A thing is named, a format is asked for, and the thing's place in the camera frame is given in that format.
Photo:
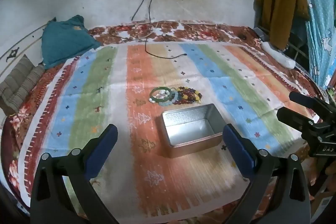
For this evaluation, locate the striped pastel blanket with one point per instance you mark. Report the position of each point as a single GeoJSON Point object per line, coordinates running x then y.
{"type": "Point", "coordinates": [147, 182]}

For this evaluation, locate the green jade bangle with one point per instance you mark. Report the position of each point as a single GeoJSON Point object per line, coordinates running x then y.
{"type": "Point", "coordinates": [153, 91]}

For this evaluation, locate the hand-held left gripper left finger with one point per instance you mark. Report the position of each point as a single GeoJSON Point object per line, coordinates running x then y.
{"type": "Point", "coordinates": [103, 150]}

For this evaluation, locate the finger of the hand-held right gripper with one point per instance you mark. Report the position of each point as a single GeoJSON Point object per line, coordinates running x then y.
{"type": "Point", "coordinates": [309, 100]}
{"type": "Point", "coordinates": [294, 117]}

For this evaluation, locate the blue printed cloth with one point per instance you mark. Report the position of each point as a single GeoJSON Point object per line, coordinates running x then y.
{"type": "Point", "coordinates": [317, 16]}

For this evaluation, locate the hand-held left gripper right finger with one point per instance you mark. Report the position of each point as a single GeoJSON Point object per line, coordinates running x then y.
{"type": "Point", "coordinates": [236, 151]}

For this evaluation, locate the rectangular metal tin box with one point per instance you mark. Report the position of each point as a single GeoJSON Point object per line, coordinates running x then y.
{"type": "Point", "coordinates": [189, 129]}

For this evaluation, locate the metal bed headboard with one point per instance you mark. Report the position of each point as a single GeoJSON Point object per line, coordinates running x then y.
{"type": "Point", "coordinates": [11, 53]}

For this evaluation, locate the mustard jacket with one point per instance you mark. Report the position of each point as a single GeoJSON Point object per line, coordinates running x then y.
{"type": "Point", "coordinates": [281, 3]}

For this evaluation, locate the white bolster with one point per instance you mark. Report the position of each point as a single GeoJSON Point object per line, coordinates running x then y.
{"type": "Point", "coordinates": [278, 54]}

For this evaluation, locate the teal pillow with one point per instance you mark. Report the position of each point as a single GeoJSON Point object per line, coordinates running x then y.
{"type": "Point", "coordinates": [65, 40]}

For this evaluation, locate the grey striped folded cloth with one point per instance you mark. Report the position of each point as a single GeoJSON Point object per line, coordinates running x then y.
{"type": "Point", "coordinates": [18, 85]}

